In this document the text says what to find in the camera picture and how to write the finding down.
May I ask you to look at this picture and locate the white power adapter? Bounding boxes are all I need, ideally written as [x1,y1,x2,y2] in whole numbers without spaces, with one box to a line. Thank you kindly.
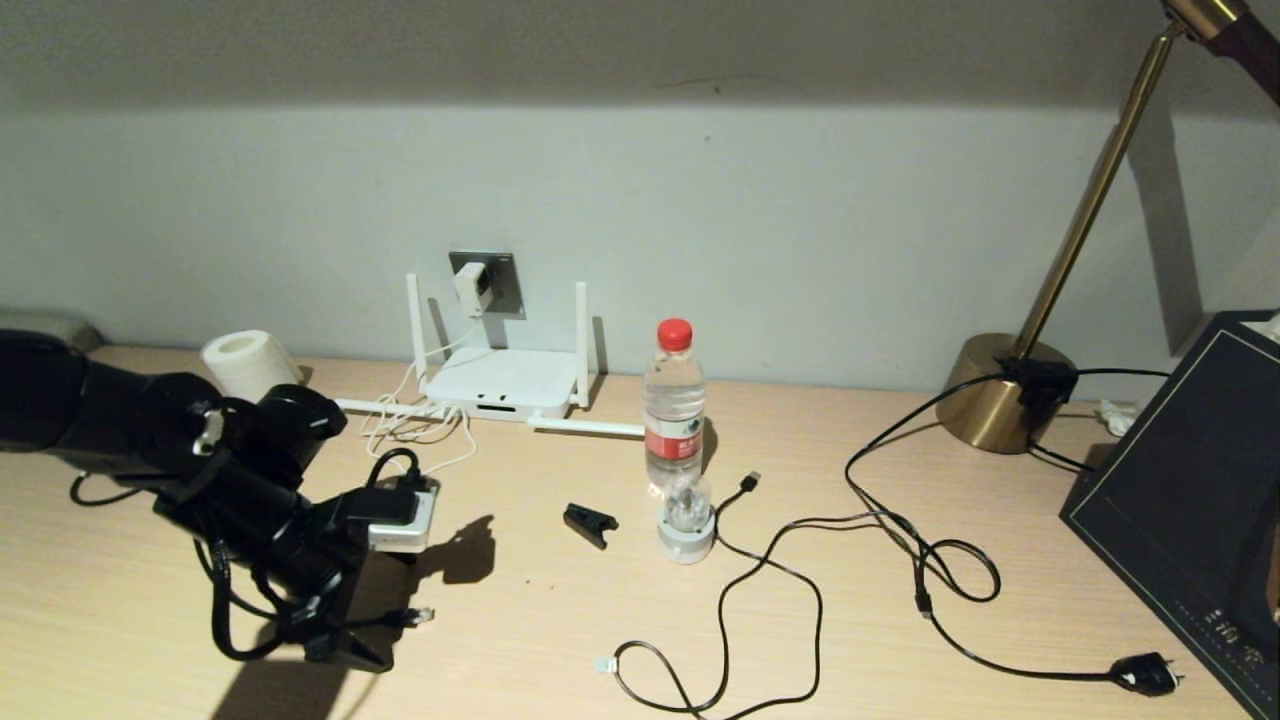
[452,262,492,318]

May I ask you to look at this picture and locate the white router with antennas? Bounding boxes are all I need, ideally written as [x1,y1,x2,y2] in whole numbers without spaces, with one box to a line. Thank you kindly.
[335,272,647,441]

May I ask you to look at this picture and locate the white toilet paper roll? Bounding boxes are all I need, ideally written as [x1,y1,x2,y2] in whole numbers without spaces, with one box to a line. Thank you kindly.
[200,330,301,403]

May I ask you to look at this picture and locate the small black clip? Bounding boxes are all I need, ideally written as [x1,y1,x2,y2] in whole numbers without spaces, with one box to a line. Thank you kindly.
[563,503,619,550]

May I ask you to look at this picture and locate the grey padded object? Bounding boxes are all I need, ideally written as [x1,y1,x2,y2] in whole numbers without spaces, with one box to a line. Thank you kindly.
[0,310,103,353]

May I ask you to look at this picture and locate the glass bulb on white base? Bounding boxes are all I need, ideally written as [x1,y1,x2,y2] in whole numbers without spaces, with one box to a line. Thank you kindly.
[657,473,717,565]

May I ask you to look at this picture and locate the red-capped clear water bottle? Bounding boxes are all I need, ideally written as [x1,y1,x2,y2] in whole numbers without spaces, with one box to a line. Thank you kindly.
[645,319,708,493]

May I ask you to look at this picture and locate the gold desk lamp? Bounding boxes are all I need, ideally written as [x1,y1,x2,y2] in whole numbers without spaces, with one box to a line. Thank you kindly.
[935,0,1280,454]

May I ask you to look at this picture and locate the dark box with gold trim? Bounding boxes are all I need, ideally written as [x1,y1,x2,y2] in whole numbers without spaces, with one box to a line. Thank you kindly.
[1060,310,1280,720]

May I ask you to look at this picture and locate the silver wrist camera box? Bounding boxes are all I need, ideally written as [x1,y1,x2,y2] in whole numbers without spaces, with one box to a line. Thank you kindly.
[368,483,442,554]

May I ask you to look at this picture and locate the black robot harness cable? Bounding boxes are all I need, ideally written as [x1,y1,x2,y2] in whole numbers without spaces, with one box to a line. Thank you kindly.
[68,445,431,663]

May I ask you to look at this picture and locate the thin white adapter cable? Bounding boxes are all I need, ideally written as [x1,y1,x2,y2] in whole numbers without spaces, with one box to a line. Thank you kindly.
[360,315,481,478]

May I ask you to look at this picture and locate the grey wall socket plate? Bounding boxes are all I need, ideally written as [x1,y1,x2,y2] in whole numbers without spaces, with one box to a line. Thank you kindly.
[448,252,526,321]

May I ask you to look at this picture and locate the black USB charging cable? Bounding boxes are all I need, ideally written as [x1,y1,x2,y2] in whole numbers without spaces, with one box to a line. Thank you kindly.
[715,472,826,720]

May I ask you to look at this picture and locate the black white-tipped thin cable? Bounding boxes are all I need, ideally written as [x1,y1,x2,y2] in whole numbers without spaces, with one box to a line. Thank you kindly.
[595,513,941,718]

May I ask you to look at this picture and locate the black plug adapter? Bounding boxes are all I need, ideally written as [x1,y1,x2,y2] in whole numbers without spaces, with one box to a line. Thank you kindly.
[1000,358,1081,411]

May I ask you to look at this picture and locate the black lamp power cord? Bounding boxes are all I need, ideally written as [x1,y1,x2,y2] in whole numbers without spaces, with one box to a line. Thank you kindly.
[846,370,1187,698]

